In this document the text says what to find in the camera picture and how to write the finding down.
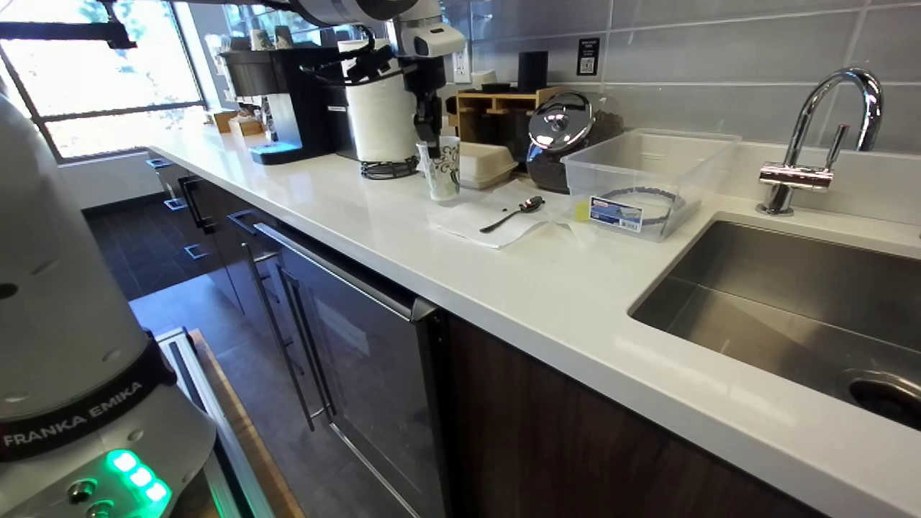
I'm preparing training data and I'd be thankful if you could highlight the black rectangular device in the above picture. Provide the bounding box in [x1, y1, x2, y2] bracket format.
[514, 49, 551, 95]

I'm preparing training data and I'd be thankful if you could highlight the sink drain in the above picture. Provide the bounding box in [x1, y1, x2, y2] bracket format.
[846, 367, 921, 432]

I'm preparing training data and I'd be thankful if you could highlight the window with black frame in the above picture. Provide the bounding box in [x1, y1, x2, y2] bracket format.
[0, 0, 210, 163]

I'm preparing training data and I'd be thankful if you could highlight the wooden edged robot cart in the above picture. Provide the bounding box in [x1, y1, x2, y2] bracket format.
[151, 325, 305, 518]

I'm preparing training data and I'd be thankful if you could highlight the grey coiled cable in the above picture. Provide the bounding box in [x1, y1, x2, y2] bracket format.
[599, 184, 688, 230]

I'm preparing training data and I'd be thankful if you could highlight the black wall outlet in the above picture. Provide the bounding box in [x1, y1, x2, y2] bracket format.
[571, 33, 603, 78]

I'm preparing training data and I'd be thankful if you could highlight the printed white paper cup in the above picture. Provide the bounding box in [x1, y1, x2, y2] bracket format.
[417, 134, 465, 207]

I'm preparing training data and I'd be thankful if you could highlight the blue and white label pack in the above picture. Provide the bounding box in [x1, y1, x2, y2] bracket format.
[583, 194, 646, 235]

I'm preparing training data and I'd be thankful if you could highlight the white paper towel roll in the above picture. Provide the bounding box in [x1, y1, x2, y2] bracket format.
[343, 72, 423, 167]

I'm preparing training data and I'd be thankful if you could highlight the dark drawer cabinet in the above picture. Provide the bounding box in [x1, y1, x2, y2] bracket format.
[148, 155, 289, 289]

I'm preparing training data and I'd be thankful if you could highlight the wooden organizer box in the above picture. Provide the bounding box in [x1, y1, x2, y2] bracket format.
[445, 85, 554, 147]

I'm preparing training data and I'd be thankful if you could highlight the chrome faucet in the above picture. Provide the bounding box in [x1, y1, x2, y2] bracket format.
[753, 63, 887, 219]

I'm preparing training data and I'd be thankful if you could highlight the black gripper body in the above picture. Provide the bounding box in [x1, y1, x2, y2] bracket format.
[409, 52, 452, 108]

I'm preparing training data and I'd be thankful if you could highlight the black coffee machine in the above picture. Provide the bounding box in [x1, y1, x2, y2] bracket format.
[217, 43, 354, 167]

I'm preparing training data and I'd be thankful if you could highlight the black paper towel holder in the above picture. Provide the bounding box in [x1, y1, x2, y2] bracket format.
[356, 155, 423, 184]

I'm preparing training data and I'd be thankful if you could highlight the small brown container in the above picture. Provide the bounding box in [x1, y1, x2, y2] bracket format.
[210, 107, 272, 144]

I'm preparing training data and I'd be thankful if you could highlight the dark wooden base cabinet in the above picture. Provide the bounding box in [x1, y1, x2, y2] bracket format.
[428, 309, 828, 518]

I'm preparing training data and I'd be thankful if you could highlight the dark stainless dishwasher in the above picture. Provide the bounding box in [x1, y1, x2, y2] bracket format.
[251, 219, 448, 518]

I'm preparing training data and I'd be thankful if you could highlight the black cooker with shiny lid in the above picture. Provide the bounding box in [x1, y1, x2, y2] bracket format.
[520, 89, 626, 194]

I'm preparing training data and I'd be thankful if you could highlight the clear plastic bin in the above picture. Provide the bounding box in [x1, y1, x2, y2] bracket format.
[557, 125, 743, 242]

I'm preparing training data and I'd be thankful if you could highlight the stainless steel sink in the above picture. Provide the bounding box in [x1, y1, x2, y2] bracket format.
[625, 216, 921, 433]

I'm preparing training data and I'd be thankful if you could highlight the clear plastic wrapper sheet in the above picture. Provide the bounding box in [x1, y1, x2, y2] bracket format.
[425, 193, 569, 252]

